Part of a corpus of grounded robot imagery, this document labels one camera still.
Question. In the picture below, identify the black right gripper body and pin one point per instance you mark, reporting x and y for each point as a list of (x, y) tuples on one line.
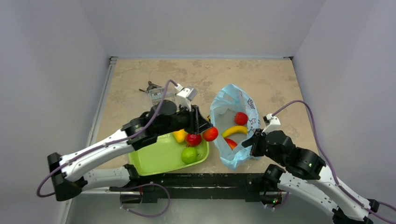
[(256, 145)]

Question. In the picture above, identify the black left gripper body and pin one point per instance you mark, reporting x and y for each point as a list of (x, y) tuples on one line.
[(187, 120)]

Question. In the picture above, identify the red fake apple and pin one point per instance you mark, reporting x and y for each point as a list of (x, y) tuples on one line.
[(193, 140)]

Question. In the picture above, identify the red orange fake pear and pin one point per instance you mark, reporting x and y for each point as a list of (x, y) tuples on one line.
[(210, 134)]

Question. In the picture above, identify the green fake apple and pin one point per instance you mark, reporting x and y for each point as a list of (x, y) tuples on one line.
[(189, 155)]

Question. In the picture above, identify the yellow fake banana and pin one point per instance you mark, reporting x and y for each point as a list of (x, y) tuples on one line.
[(233, 130)]

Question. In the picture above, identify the blue printed plastic bag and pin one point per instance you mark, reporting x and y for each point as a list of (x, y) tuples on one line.
[(228, 101)]

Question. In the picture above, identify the red orange fake fruit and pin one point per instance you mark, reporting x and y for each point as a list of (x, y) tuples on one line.
[(231, 143)]

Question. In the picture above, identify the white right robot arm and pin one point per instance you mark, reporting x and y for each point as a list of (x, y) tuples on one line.
[(304, 173)]

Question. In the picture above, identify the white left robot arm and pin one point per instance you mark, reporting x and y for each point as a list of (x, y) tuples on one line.
[(71, 174)]

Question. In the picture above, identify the yellow fake mango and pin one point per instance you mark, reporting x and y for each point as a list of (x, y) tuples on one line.
[(179, 135)]

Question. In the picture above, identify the lime green plastic tray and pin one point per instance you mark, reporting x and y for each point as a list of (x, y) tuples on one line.
[(165, 156)]

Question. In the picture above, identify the clear plastic screw box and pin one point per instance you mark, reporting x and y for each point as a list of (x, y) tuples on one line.
[(156, 95)]

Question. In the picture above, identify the black base bar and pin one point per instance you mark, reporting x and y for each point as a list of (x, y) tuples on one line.
[(249, 187)]

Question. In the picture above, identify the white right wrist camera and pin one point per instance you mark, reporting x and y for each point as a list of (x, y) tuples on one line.
[(272, 123)]

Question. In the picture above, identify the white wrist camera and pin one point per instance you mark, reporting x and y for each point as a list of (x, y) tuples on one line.
[(272, 123), (185, 95)]

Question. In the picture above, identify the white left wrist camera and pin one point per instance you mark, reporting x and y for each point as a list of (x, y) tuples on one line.
[(185, 95)]

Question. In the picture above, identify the aluminium frame rail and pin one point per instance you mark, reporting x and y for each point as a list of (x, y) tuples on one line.
[(96, 191)]

